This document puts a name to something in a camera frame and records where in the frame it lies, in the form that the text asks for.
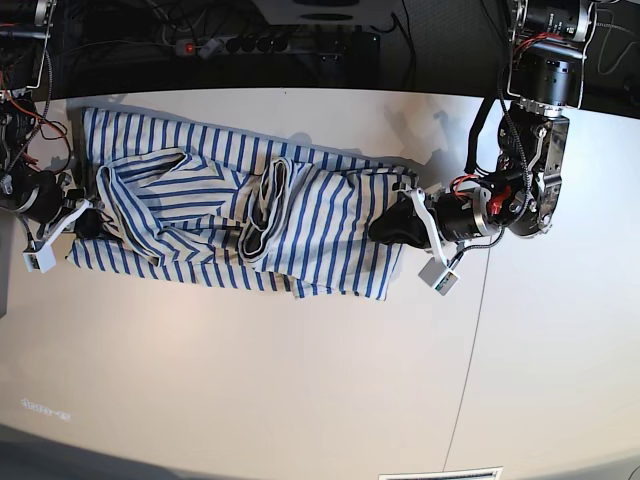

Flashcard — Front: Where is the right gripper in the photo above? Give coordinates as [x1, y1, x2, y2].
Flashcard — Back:
[1, 169, 108, 238]

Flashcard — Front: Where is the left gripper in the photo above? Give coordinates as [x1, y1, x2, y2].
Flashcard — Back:
[369, 187, 501, 250]

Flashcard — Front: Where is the blue white striped T-shirt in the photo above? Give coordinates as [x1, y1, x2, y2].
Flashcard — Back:
[68, 107, 417, 300]

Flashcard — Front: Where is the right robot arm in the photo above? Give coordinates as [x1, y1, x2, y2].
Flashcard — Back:
[1, 1, 102, 240]

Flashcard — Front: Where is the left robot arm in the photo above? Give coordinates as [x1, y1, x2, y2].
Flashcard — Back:
[369, 1, 597, 251]

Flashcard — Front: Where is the grey box at left edge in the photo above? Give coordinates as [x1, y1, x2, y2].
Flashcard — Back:
[0, 211, 15, 318]

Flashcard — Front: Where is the black power strip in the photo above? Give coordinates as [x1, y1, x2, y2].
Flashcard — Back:
[171, 31, 347, 60]

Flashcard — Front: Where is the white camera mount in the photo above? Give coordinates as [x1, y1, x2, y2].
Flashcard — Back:
[18, 199, 104, 273]
[399, 183, 459, 296]

